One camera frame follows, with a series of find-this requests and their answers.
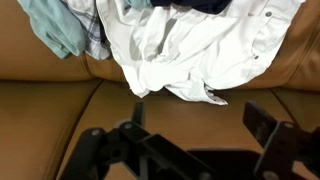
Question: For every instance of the dark blue clothing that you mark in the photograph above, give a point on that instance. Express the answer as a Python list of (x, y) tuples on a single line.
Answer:
[(200, 5)]

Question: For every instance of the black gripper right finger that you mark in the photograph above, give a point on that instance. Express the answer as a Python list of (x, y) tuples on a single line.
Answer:
[(276, 146)]

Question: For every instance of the tan leather sofa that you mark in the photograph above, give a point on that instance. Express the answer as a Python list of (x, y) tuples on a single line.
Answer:
[(33, 116)]

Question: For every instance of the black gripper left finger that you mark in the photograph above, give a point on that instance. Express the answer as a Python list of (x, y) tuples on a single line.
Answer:
[(150, 146)]

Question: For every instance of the teal green garment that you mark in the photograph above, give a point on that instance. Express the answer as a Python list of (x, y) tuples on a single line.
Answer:
[(56, 26)]

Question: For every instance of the white denim pants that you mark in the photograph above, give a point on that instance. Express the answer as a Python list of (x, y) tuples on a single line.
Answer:
[(186, 50)]

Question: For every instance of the blue white plaid shirt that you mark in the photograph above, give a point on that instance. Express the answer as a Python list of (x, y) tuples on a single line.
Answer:
[(94, 33)]

